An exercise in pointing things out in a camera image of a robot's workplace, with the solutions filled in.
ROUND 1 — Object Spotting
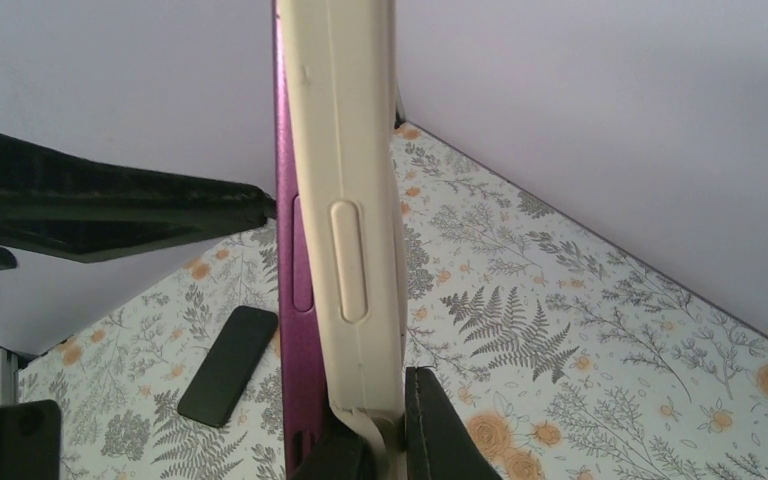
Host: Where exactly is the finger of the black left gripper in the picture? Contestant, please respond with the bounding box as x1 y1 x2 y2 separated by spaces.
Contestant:
0 133 276 263

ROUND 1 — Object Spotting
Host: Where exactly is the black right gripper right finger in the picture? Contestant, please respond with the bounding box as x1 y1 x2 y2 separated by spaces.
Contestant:
405 367 501 480

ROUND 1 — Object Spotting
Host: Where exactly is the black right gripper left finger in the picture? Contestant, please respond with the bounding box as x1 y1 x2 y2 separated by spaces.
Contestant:
292 433 374 480

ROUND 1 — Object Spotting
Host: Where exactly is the black phone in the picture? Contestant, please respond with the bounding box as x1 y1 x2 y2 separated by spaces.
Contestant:
177 306 279 428

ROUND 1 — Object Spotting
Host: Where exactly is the beige phone case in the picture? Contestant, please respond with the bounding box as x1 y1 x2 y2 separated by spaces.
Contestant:
277 1 406 479

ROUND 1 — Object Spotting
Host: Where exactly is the floral patterned table mat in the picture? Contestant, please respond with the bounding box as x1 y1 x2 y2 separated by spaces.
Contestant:
18 125 768 479

